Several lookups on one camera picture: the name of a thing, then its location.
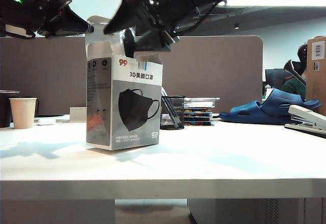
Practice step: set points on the beige paper cup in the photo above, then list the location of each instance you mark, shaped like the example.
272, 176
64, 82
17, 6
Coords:
23, 114

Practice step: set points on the blue rubber slipper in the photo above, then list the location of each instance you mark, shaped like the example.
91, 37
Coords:
244, 117
285, 101

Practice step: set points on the black round container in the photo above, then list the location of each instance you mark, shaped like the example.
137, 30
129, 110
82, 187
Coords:
4, 112

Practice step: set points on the black computer monitor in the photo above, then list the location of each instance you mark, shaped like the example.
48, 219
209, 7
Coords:
274, 77

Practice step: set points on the colourful print flat box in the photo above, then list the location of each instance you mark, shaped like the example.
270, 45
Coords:
197, 112
197, 122

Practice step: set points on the clear plastic flat box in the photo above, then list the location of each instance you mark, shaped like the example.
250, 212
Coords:
201, 103

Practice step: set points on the white grey mask box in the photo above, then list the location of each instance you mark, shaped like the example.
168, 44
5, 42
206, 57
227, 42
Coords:
137, 107

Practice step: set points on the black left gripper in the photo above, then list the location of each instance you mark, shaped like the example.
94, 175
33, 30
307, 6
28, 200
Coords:
49, 17

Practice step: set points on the white grey stapler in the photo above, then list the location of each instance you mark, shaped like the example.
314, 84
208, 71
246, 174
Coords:
305, 114

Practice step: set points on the person in green shirt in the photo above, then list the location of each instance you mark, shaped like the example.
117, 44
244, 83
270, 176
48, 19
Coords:
294, 87

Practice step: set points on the black mesh pen holder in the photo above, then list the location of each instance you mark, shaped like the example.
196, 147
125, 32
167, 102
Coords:
175, 109

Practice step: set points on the white card stand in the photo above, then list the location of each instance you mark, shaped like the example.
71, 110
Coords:
77, 115

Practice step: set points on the white ceiling light strip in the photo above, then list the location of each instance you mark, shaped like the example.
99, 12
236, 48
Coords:
275, 2

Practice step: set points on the packaged black face mask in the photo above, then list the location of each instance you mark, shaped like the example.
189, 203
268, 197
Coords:
129, 46

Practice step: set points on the white earbuds case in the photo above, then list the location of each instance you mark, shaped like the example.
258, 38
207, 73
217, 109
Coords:
45, 121

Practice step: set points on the brown desk divider panel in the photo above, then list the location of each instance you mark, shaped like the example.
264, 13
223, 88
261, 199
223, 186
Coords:
216, 68

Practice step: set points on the grey under-desk cabinet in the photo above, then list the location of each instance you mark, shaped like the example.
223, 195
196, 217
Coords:
242, 212

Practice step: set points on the white capped pen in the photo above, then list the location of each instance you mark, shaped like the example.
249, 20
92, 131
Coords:
173, 108
168, 109

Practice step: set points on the brown cardboard box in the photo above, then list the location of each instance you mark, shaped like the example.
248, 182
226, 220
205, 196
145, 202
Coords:
318, 86

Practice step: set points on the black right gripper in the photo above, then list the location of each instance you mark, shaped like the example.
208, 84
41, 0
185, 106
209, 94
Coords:
175, 12

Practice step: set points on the black ceiling spotlight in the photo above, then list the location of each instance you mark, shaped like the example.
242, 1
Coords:
237, 26

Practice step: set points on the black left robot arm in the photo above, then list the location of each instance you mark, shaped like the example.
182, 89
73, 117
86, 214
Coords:
15, 14

